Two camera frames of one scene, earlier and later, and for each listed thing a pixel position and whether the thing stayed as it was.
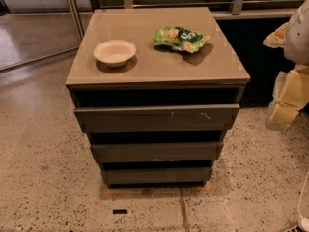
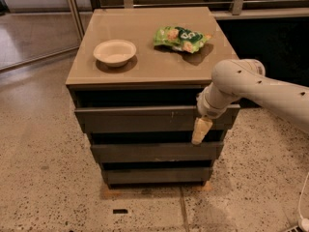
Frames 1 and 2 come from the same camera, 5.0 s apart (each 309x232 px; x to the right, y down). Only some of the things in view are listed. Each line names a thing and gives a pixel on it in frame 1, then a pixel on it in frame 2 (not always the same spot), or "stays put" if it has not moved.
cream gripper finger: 284,113 -> 202,127
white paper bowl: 114,52 stays put
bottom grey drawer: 156,175 stays put
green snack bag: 180,38 stays put
